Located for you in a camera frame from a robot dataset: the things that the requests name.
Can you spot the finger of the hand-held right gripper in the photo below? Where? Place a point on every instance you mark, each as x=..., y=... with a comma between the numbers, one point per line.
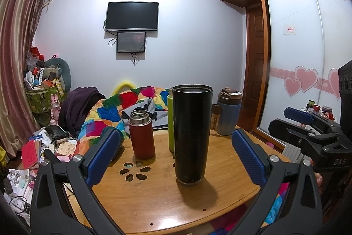
x=298, y=114
x=286, y=131

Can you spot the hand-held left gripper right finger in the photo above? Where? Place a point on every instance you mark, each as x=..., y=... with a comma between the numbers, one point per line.
x=249, y=158

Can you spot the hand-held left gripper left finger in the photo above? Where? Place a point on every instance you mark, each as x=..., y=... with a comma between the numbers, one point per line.
x=100, y=160

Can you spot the tall black cup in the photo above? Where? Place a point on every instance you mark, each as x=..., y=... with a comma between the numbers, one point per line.
x=192, y=136

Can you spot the red thermos cup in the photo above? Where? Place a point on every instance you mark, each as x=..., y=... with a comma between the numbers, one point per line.
x=142, y=138

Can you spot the green cup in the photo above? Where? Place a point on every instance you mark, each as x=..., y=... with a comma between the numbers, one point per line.
x=170, y=125

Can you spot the person's right hand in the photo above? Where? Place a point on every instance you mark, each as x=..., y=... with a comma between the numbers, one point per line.
x=318, y=180

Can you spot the white ribbed heater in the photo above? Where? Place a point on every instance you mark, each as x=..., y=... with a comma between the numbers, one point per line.
x=293, y=153

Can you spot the blue grey water bottle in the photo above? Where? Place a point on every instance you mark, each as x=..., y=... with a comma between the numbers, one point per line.
x=228, y=116

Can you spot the colourful patchwork blanket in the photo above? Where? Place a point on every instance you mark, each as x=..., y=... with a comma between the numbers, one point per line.
x=110, y=113

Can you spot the dark purple cloth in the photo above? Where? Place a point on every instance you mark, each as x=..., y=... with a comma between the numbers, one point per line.
x=77, y=111

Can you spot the small wooden table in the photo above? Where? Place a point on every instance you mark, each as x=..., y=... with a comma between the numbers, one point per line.
x=154, y=196

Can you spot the pink rabbit toy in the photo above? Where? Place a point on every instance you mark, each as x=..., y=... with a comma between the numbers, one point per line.
x=55, y=108

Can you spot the red flat box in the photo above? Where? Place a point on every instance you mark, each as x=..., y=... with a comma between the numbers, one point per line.
x=30, y=153

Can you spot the pile of clutter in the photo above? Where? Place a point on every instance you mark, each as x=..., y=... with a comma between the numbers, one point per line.
x=30, y=169

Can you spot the grey striped cloth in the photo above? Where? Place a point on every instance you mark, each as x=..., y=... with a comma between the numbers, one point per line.
x=154, y=113

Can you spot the wardrobe with heart-print doors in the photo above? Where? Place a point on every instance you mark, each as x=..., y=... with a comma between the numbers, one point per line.
x=291, y=39

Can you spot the green storage basket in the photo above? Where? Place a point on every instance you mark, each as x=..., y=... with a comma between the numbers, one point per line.
x=44, y=101

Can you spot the grey plush pillow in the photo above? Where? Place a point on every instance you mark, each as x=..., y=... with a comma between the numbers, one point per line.
x=59, y=69

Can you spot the striped pink curtain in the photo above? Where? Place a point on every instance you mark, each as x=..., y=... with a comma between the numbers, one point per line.
x=16, y=64

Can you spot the small black wall monitor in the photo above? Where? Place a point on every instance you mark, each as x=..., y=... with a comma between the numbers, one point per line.
x=131, y=41

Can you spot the black wall television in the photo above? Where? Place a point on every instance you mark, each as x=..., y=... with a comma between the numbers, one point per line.
x=132, y=16

